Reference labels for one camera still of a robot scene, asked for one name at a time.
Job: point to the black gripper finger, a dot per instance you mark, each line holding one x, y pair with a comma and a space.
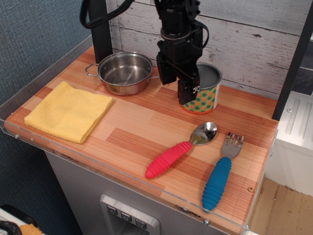
188, 89
166, 73

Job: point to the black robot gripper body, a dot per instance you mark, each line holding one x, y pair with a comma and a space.
182, 55

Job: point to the patterned can with grey lid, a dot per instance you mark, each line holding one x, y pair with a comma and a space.
207, 97

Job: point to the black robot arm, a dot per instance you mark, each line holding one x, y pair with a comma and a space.
178, 19

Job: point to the stainless steel pot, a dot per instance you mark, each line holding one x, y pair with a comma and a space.
123, 73

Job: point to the yellow folded cloth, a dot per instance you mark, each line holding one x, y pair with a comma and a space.
68, 113

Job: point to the white appliance at right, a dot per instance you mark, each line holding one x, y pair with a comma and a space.
290, 162

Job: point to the grey toy fridge cabinet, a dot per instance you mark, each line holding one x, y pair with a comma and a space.
83, 187

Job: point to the silver dispenser button panel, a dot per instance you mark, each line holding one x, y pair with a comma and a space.
122, 219

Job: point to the clear acrylic edge guard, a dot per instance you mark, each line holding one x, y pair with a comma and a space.
134, 130

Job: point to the yellow object bottom left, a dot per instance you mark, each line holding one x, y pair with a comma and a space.
30, 229

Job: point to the red handled spoon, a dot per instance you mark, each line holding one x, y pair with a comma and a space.
202, 135

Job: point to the blue handled fork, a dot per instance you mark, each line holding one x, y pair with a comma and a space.
215, 186

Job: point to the dark right frame post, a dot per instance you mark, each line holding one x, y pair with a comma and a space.
295, 65

